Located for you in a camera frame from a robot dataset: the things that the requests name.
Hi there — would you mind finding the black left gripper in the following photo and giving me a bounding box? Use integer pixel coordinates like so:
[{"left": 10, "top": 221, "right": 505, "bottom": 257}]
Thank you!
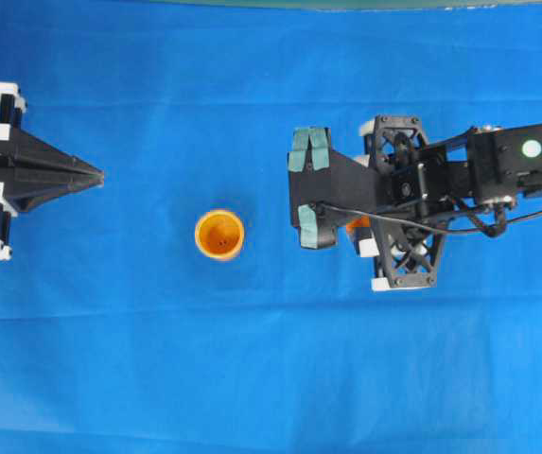
[{"left": 0, "top": 82, "right": 104, "bottom": 260}]

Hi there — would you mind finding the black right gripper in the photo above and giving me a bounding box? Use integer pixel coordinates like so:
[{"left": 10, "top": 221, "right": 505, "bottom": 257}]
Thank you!
[{"left": 288, "top": 115, "right": 447, "bottom": 291}]

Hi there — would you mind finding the orange block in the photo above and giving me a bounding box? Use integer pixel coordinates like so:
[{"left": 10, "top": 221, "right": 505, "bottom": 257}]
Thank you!
[{"left": 344, "top": 217, "right": 371, "bottom": 236}]

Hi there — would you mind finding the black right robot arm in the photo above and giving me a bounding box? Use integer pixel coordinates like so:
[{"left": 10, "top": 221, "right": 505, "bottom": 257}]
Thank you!
[{"left": 287, "top": 115, "right": 542, "bottom": 291}]

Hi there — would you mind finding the yellow plastic cup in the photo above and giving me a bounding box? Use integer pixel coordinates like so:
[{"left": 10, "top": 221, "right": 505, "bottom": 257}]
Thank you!
[{"left": 194, "top": 209, "right": 245, "bottom": 262}]

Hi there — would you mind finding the blue cloth table cover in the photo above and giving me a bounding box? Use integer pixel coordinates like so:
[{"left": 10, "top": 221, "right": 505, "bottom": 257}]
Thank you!
[{"left": 0, "top": 1, "right": 542, "bottom": 453}]

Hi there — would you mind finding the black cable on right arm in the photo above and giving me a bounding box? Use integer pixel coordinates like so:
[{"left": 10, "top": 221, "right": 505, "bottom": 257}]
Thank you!
[{"left": 315, "top": 201, "right": 542, "bottom": 239}]

